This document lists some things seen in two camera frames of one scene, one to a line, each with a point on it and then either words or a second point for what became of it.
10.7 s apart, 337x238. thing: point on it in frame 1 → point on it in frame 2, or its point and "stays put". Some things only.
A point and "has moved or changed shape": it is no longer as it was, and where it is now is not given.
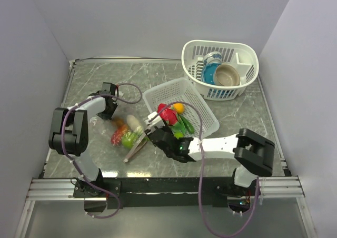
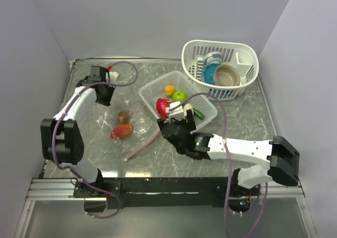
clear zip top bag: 104,152 → 120,127
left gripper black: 107,116 → 106,102
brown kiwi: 118,120 → 122,117
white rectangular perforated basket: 182,89 has moved or changed shape
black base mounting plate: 164,192 stays put
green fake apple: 128,139 → 179,96
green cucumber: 185,124 has moved or changed shape
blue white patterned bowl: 213,57 stays put
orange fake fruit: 179,108 → 169,90
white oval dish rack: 219,70 stays put
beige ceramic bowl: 226,75 stays put
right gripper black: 166,128 → 191,124
